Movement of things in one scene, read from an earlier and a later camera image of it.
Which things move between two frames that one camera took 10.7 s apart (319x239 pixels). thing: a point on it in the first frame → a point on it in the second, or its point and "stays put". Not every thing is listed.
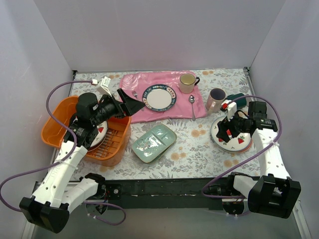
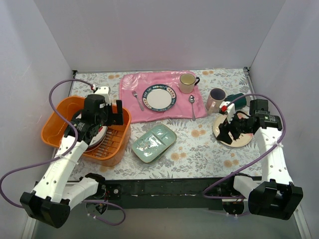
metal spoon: [192, 99] stays put
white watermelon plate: [240, 141] → [97, 139]
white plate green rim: [159, 97] stays put
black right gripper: [225, 128] stays put
